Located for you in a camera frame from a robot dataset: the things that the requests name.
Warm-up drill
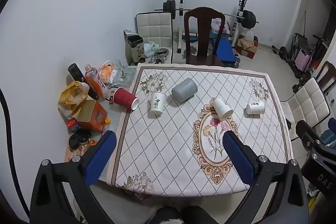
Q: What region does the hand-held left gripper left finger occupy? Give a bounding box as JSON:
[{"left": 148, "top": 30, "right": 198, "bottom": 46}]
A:
[{"left": 30, "top": 130, "right": 117, "bottom": 224}]

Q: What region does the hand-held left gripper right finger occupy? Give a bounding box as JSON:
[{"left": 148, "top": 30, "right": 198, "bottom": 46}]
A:
[{"left": 223, "top": 131, "right": 308, "bottom": 224}]

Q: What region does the plain white paper cup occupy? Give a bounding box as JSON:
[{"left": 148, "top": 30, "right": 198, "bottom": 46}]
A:
[{"left": 212, "top": 98, "right": 234, "bottom": 121}]

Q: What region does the white cup black print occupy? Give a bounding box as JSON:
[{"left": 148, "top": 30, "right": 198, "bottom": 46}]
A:
[
  {"left": 246, "top": 101, "right": 266, "bottom": 115},
  {"left": 150, "top": 92, "right": 167, "bottom": 116}
]

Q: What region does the red ribbed paper cup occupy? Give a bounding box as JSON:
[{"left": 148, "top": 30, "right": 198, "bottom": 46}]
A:
[{"left": 113, "top": 87, "right": 139, "bottom": 111}]

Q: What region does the grey plastic cup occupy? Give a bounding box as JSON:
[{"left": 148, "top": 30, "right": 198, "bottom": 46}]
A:
[{"left": 171, "top": 78, "right": 198, "bottom": 103}]

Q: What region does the white padded chair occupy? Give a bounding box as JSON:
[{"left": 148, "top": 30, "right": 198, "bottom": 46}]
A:
[
  {"left": 135, "top": 11, "right": 174, "bottom": 64},
  {"left": 280, "top": 77, "right": 332, "bottom": 140}
]

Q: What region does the black round lid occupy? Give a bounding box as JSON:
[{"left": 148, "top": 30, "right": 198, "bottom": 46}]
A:
[{"left": 69, "top": 130, "right": 91, "bottom": 149}]

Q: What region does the orange cardboard box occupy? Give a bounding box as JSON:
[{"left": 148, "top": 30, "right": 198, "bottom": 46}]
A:
[{"left": 77, "top": 100, "right": 109, "bottom": 133}]

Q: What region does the dark wooden chair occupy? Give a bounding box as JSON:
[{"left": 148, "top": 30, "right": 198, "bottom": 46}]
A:
[
  {"left": 183, "top": 7, "right": 226, "bottom": 67},
  {"left": 315, "top": 61, "right": 336, "bottom": 94}
]

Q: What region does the floral printed tablecloth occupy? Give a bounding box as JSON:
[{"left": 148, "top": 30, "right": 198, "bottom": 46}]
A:
[{"left": 106, "top": 63, "right": 294, "bottom": 198}]

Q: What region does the yellow plastic bag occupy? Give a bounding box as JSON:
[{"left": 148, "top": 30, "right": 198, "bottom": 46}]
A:
[{"left": 58, "top": 81, "right": 90, "bottom": 119}]

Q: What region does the person's right leg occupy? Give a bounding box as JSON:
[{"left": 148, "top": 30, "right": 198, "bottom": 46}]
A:
[{"left": 181, "top": 205, "right": 214, "bottom": 224}]

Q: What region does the person's leg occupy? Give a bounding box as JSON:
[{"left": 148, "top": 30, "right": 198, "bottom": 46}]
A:
[
  {"left": 181, "top": 205, "right": 214, "bottom": 224},
  {"left": 154, "top": 206, "right": 182, "bottom": 224}
]

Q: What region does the pink suitcase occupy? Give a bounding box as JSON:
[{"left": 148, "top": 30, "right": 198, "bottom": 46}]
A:
[{"left": 295, "top": 49, "right": 313, "bottom": 71}]

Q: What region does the orange drink bottle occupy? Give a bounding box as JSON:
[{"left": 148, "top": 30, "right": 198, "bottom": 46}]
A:
[{"left": 84, "top": 64, "right": 111, "bottom": 98}]

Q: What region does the black dumbbell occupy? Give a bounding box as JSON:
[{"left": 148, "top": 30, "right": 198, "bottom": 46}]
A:
[{"left": 272, "top": 45, "right": 289, "bottom": 59}]

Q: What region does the glass ashtray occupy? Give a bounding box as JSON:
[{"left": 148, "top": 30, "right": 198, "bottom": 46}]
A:
[{"left": 112, "top": 66, "right": 137, "bottom": 88}]

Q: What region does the orange snack bag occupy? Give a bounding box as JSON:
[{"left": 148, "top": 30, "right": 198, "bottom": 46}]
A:
[{"left": 98, "top": 60, "right": 120, "bottom": 86}]

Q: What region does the person's left leg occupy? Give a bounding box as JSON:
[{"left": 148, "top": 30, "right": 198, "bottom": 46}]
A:
[{"left": 154, "top": 206, "right": 182, "bottom": 224}]

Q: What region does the black bottle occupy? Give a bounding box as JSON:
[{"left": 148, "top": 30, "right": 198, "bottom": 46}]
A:
[{"left": 68, "top": 63, "right": 99, "bottom": 101}]

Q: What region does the brown cardboard box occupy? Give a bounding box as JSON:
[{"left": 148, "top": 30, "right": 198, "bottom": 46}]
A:
[{"left": 235, "top": 38, "right": 259, "bottom": 60}]

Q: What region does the blue weight bench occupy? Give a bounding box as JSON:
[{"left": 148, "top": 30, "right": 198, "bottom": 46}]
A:
[{"left": 189, "top": 34, "right": 236, "bottom": 64}]

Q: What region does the clear plastic bag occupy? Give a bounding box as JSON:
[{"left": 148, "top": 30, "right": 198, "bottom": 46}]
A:
[{"left": 241, "top": 28, "right": 255, "bottom": 42}]

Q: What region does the black and white gift bag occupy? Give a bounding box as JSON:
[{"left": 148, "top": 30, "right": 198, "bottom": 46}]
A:
[{"left": 123, "top": 29, "right": 146, "bottom": 66}]

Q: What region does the pale green plastic bag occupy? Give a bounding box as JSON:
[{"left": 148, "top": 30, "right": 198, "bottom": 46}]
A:
[{"left": 144, "top": 41, "right": 160, "bottom": 58}]

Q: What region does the barbell with black plates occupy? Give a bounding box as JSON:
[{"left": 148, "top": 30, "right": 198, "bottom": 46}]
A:
[{"left": 155, "top": 0, "right": 259, "bottom": 29}]

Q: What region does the white red plastic bag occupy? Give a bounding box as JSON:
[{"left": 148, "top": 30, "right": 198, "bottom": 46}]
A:
[{"left": 211, "top": 18, "right": 231, "bottom": 35}]

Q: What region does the white barbell rack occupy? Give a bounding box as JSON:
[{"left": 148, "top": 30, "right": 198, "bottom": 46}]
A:
[{"left": 176, "top": 0, "right": 248, "bottom": 54}]

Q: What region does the thin black cable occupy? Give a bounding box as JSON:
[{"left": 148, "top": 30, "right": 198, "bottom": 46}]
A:
[{"left": 106, "top": 86, "right": 122, "bottom": 104}]

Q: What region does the thick black cable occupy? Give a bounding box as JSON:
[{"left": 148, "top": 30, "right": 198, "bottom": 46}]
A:
[{"left": 0, "top": 87, "right": 30, "bottom": 222}]

